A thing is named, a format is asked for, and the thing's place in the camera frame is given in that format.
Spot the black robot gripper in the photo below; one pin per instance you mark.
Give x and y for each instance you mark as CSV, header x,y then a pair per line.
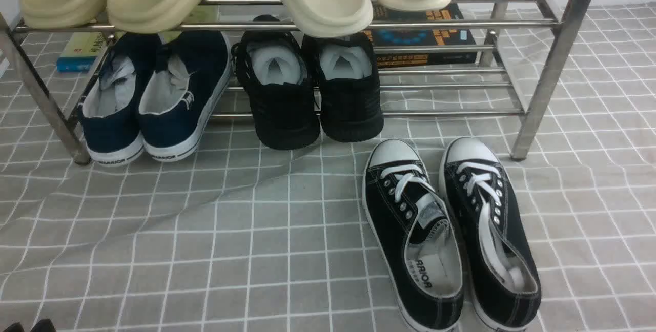
x,y
44,325

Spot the navy slip-on shoe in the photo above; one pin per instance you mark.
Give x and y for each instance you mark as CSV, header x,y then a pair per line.
x,y
108,112
190,75

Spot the stainless steel shoe rack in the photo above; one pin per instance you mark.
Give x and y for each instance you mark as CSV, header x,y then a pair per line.
x,y
564,26

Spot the grey checked floor cloth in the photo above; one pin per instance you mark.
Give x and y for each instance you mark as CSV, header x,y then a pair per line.
x,y
238,237

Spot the green blue book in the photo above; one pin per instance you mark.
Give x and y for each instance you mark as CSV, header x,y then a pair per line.
x,y
83,49

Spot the black knit sneaker left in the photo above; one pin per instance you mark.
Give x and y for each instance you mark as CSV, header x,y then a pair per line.
x,y
271,68

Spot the black knit sneaker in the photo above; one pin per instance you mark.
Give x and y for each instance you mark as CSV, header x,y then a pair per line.
x,y
346,73
271,68

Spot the black knit sneaker right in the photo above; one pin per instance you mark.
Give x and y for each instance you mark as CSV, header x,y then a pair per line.
x,y
346,73

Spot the black canvas laced sneaker left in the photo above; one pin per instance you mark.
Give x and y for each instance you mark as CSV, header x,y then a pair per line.
x,y
416,233

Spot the black canvas laced sneaker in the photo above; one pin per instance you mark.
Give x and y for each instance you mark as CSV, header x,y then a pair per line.
x,y
416,233
505,284

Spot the black orange box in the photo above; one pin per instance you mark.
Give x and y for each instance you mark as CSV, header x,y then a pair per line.
x,y
422,38

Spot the black canvas laced sneaker right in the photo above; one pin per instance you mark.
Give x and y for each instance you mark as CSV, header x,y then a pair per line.
x,y
505,284

